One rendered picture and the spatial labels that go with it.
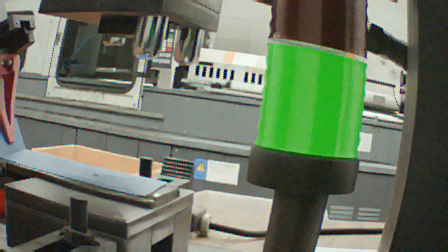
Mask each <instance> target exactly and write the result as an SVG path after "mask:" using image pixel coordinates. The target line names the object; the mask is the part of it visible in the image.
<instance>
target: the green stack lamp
mask: <svg viewBox="0 0 448 252"><path fill-rule="evenodd" d="M267 44H268V53H267V55H266V57H265V62H266V64H267V68H266V70H265V72H264V75H263V76H264V86H263V88H262V97H263V101H262V104H261V106H260V109H259V110H260V119H259V122H258V124H257V132H258V136H257V138H256V141H255V142H254V143H255V144H258V145H261V146H265V147H268V148H273V149H278V150H282V151H288V152H298V153H304V154H310V155H315V156H317V155H322V156H329V157H344V158H356V157H358V148H359V143H360V142H361V140H360V131H361V129H362V115H363V113H364V102H363V100H364V98H365V94H366V93H365V85H366V83H365V82H366V81H367V77H366V72H365V71H366V69H367V65H368V63H365V62H363V61H360V60H356V59H352V58H347V57H345V56H343V55H338V54H332V53H328V52H326V51H320V50H315V49H310V48H307V47H300V46H292V45H287V44H282V43H267Z"/></svg>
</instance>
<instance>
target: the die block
mask: <svg viewBox="0 0 448 252"><path fill-rule="evenodd" d="M192 206H193V205H189V206H188V207H186V208H185V209H181V211H179V212H177V213H174V214H173V215H172V216H168V218H166V219H163V220H162V221H161V222H157V224H153V226H151V227H150V226H149V228H147V229H146V228H145V230H143V231H142V230H141V232H139V233H137V234H134V235H133V236H130V237H129V238H125V237H120V236H116V235H114V234H111V233H106V232H102V231H99V230H97V229H94V228H89V227H88V231H90V232H92V233H96V234H100V235H104V236H106V237H108V238H110V239H112V240H114V241H116V245H117V247H116V250H117V252H188V248H189V247H188V242H189V236H190V225H191V218H192ZM5 218H6V219H5V222H6V239H7V241H6V242H7V246H10V247H11V248H13V247H15V246H18V245H22V243H23V244H24V243H26V242H28V241H29V242H30V241H32V240H34V239H36V238H40V237H42V236H45V235H47V234H50V233H52V232H55V231H57V230H60V229H62V228H64V226H68V225H69V226H70V221H69V220H65V219H61V218H59V217H57V216H54V215H50V214H47V213H44V212H43V211H39V210H36V209H33V208H30V207H28V206H26V205H22V204H19V203H16V202H13V201H11V200H9V199H7V198H5Z"/></svg>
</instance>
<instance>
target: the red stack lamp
mask: <svg viewBox="0 0 448 252"><path fill-rule="evenodd" d="M272 2H273V4H272V7H271V9H270V13H271V16H272V18H271V20H270V22H269V28H270V31H271V32H270V33H269V36H268V38H267V39H269V40H273V41H276V42H281V43H285V44H287V45H292V46H300V47H307V48H310V49H315V50H320V51H326V52H328V53H332V54H338V55H343V56H345V57H347V58H354V59H360V60H368V59H367V49H368V41H367V36H368V35H367V34H368V28H367V22H368V18H369V17H368V14H367V10H368V9H367V8H368V0H272Z"/></svg>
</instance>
